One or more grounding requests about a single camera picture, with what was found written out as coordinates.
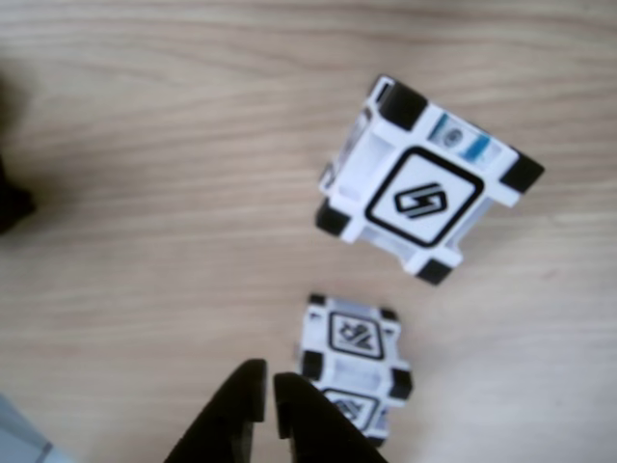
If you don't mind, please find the white cube with layers symbol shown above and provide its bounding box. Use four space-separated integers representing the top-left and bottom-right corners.
294 292 415 445

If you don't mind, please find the white cube with lightning symbol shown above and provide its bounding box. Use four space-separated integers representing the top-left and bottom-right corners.
313 74 546 288

